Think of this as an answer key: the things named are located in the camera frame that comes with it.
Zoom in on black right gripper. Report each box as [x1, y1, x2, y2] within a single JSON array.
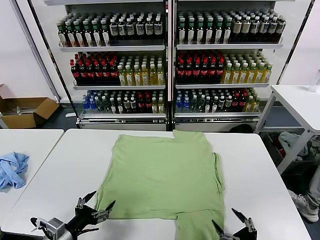
[[211, 207, 258, 240]]

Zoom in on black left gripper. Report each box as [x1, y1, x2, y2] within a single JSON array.
[[66, 190, 117, 236]]

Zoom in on green polo shirt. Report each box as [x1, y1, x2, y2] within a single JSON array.
[[95, 129, 227, 240]]

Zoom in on pale clothes pile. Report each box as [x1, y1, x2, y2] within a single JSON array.
[[308, 141, 320, 161]]

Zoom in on white sneaker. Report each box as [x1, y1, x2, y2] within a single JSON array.
[[291, 193, 320, 223]]

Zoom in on crumpled light blue cloth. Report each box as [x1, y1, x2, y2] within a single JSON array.
[[0, 151, 30, 193]]

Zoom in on person's grey trouser leg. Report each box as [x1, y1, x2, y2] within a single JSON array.
[[303, 162, 320, 216]]

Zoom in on black storage crate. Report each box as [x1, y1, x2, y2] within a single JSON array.
[[261, 131, 317, 177]]

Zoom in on black bag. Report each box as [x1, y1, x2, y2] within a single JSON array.
[[228, 123, 254, 134]]

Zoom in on grey crumpled cloth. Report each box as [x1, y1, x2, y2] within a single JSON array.
[[277, 131, 309, 157]]

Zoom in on open cardboard box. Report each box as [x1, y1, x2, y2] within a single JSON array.
[[0, 83, 60, 129]]

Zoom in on small red cap cola bottle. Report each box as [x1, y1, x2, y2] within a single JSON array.
[[238, 92, 246, 113], [231, 92, 239, 113], [137, 94, 146, 114], [144, 94, 152, 114]]

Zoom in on silver metal parts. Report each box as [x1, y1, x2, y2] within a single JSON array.
[[15, 105, 35, 116]]

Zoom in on white side table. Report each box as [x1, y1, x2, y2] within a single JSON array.
[[254, 84, 320, 176]]

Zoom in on white beverage shelf unit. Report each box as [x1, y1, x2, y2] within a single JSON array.
[[27, 0, 174, 132], [171, 0, 316, 133]]

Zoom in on clear plastic cup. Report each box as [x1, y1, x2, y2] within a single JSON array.
[[307, 74, 320, 93]]

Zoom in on green cap tea bottle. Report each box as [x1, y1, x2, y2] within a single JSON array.
[[178, 17, 188, 45], [56, 21, 68, 48], [100, 19, 111, 47], [223, 16, 232, 45], [195, 16, 205, 45], [186, 17, 196, 45], [65, 20, 76, 48], [205, 16, 215, 45], [214, 16, 224, 45], [92, 19, 102, 47], [74, 20, 84, 48], [83, 20, 93, 47]]

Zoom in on white label dark drink bottle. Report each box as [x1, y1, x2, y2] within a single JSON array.
[[144, 16, 154, 40], [259, 15, 269, 42], [268, 15, 278, 42], [125, 17, 135, 40], [251, 15, 260, 42], [153, 15, 163, 40], [110, 17, 119, 41], [135, 16, 145, 40], [277, 15, 287, 42], [118, 17, 127, 40]]

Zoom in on beige label dark drink bottle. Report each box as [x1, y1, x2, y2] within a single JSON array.
[[232, 15, 242, 42], [241, 15, 252, 42]]

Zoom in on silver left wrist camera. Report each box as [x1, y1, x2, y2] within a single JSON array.
[[46, 217, 66, 240]]

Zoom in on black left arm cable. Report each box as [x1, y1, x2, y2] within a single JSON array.
[[30, 216, 51, 233]]

